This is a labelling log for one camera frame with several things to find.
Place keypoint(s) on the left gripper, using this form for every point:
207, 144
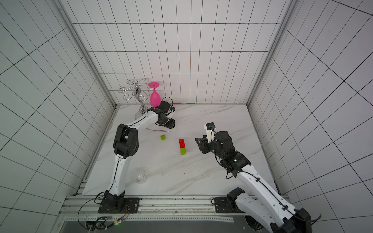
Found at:
170, 125

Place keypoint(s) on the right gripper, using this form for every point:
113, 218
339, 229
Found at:
204, 144

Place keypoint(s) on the red lego brick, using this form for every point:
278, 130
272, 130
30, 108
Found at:
182, 143

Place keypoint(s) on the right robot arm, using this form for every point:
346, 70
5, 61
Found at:
257, 198

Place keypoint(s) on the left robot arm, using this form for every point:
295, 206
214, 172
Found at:
126, 145

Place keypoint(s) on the pink plastic wine glass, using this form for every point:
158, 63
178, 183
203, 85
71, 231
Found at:
155, 98

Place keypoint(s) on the silver glass holder stand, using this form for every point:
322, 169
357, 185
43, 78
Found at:
134, 91

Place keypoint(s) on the clear glass cup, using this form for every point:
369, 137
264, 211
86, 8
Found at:
139, 176

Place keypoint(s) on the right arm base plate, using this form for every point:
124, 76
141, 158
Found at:
225, 205

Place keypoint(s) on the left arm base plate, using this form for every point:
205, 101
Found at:
121, 206

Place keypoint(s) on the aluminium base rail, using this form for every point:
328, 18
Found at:
84, 210

